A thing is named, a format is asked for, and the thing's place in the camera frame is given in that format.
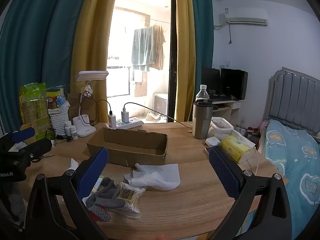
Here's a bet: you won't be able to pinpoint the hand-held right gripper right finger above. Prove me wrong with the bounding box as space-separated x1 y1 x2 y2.
208 146 293 240

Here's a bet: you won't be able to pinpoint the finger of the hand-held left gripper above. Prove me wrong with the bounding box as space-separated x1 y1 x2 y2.
19 138 53 156
12 127 35 142

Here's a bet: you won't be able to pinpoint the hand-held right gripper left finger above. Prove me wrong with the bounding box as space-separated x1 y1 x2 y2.
25 147 109 240

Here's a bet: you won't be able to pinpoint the cartoon print socks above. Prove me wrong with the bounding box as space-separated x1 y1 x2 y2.
93 174 105 193

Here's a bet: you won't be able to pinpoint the grey dotted socks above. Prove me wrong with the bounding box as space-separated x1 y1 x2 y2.
86 177 125 209

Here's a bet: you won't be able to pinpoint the brown cardboard box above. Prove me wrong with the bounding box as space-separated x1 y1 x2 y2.
87 127 169 167

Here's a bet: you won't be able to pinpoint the grey dotted glove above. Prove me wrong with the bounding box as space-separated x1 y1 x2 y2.
89 204 111 222

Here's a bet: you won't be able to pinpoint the cotton swab bag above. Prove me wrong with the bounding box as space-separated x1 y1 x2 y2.
110 182 146 220

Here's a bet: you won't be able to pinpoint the white paper towel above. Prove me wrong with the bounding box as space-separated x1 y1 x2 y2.
124 163 181 190

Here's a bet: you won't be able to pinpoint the yellow tissue pack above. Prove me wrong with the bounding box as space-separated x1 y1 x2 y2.
220 135 256 164

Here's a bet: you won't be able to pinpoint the green snack bag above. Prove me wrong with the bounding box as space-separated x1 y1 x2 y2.
19 82 50 140

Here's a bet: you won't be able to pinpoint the white perforated basket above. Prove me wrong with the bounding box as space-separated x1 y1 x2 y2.
49 110 69 137

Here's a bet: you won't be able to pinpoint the white round case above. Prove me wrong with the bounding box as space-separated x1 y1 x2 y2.
205 137 221 147

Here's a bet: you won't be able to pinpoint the yellow tin can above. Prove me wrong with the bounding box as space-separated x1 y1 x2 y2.
47 88 62 110

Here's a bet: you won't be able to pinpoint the white desk lamp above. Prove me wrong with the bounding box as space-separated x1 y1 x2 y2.
73 70 109 137

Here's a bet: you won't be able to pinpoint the white lidded plastic container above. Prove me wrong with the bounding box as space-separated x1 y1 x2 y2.
208 117 234 140

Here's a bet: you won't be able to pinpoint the blue white plastic packet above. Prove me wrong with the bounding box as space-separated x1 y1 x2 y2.
56 96 69 113

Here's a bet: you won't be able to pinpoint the steel tumbler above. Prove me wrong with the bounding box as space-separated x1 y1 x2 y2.
192 99 214 140

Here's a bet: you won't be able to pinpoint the white power strip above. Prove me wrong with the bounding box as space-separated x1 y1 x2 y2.
105 119 143 130

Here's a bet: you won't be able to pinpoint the white computer desk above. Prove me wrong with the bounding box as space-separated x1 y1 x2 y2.
209 97 244 124

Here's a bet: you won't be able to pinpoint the blue printed blanket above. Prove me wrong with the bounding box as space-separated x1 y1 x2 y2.
257 119 320 240

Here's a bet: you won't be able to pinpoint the clear water bottle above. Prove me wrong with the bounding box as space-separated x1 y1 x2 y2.
196 84 210 103

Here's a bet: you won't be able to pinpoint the black monitor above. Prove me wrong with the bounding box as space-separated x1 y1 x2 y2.
220 68 248 100

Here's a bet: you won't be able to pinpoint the teal curtain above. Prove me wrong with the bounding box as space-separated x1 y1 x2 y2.
0 0 90 128
190 0 214 80

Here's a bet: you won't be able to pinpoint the white balcony appliance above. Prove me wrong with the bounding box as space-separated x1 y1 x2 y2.
153 93 168 117

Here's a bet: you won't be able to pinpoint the grey padded headboard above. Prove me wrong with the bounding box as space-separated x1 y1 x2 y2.
265 67 320 138

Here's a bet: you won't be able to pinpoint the yellow curtain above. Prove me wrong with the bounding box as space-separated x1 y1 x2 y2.
174 0 197 123
70 0 120 124

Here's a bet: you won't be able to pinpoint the green hanging towel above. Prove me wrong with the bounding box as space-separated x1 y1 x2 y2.
131 26 156 67

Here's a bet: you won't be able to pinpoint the air conditioner pipe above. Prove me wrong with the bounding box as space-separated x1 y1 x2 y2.
214 12 232 44

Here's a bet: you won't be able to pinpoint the beige hanging shirt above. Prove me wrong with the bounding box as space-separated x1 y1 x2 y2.
150 25 166 70

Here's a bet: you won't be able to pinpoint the white air conditioner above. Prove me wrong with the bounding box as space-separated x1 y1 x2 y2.
224 7 268 27

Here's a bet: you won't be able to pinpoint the black handled scissors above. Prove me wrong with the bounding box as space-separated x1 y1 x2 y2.
31 154 55 163

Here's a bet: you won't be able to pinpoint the black lamp cable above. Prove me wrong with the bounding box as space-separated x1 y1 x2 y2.
79 90 100 126

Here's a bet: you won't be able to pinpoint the black charging cable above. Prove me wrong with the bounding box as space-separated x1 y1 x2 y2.
94 99 113 115

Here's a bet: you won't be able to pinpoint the long grey charging cable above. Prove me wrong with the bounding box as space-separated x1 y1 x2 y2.
124 102 193 130

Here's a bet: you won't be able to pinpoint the black door frame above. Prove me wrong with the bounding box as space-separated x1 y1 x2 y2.
167 0 178 123

